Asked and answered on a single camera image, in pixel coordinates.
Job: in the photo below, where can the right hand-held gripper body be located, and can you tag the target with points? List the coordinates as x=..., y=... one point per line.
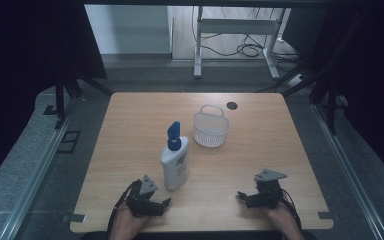
x=268, y=191

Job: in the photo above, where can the dark curtain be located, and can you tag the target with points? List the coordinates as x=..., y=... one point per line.
x=23, y=66
x=373, y=83

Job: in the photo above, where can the black tripod stand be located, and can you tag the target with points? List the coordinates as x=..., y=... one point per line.
x=60, y=100
x=330, y=110

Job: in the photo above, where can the white pump bottle blue cap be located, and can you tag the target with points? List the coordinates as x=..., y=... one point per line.
x=175, y=163

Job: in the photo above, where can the white metal desk frame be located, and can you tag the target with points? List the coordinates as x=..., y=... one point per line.
x=236, y=26

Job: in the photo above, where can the white plastic mesh basket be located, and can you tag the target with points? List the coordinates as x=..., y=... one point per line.
x=211, y=128

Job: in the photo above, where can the round black table grommet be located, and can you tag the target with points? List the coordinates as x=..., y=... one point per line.
x=232, y=105

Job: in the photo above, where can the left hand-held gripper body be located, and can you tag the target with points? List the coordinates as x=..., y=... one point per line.
x=143, y=200

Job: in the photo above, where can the aluminium floor rail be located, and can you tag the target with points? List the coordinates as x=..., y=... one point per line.
x=36, y=176
x=350, y=173

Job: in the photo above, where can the person's right hand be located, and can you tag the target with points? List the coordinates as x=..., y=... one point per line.
x=285, y=220

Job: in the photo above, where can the white power strip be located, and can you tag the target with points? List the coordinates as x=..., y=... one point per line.
x=295, y=80

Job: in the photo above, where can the person's left hand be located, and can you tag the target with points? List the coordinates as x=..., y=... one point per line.
x=125, y=223

